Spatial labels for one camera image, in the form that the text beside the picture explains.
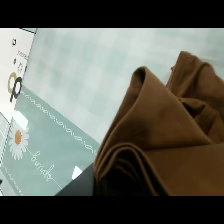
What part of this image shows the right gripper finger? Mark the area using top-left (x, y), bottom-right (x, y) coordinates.
top-left (54, 162), bottom-right (101, 197)

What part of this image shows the brown T-shirt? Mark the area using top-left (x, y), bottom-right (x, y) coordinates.
top-left (92, 50), bottom-right (224, 197)

